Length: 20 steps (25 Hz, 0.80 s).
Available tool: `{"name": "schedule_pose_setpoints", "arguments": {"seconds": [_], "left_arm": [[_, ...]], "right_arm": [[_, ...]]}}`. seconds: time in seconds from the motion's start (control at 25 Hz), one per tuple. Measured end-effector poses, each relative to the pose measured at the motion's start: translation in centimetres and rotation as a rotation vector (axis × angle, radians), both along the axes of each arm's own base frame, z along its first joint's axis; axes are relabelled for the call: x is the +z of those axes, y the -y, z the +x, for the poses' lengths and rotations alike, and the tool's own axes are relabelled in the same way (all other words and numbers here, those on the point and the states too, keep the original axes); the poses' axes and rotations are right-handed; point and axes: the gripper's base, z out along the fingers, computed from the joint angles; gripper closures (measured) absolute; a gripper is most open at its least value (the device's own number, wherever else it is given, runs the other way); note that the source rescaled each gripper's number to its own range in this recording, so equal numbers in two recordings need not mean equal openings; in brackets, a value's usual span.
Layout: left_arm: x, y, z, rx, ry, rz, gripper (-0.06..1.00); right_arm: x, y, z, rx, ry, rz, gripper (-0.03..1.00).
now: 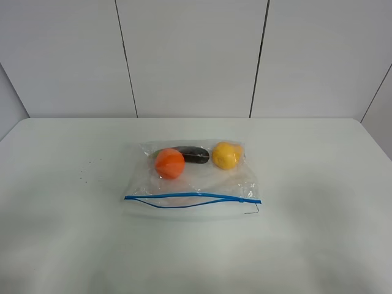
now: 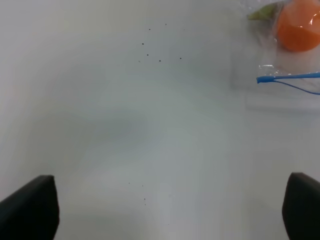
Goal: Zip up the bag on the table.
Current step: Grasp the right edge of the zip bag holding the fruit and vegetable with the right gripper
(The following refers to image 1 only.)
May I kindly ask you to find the clear zip bag blue seal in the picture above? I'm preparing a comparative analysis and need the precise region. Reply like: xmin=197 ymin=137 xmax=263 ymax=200
xmin=122 ymin=139 xmax=262 ymax=216

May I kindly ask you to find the dark purple toy eggplant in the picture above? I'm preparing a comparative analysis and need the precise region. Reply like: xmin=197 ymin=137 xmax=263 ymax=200
xmin=169 ymin=146 xmax=210 ymax=164

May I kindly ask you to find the yellow toy lemon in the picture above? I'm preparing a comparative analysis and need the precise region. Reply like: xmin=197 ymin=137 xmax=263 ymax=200
xmin=212 ymin=141 xmax=243 ymax=170

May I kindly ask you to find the orange toy fruit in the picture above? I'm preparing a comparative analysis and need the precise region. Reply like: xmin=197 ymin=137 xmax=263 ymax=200
xmin=154 ymin=148 xmax=185 ymax=179

